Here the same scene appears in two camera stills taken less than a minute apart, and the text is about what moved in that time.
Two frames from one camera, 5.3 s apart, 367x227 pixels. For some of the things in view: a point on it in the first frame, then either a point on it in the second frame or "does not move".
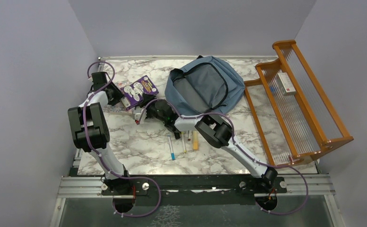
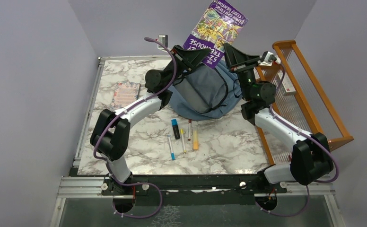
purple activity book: [134, 91] → [218, 26]
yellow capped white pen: [182, 136] does not move
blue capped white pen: [173, 155] does not move
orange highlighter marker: [195, 140] does not move
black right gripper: [152, 103] → [238, 62]
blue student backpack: [207, 85] does not move
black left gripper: [118, 94] → [188, 59]
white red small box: [285, 83] does not move
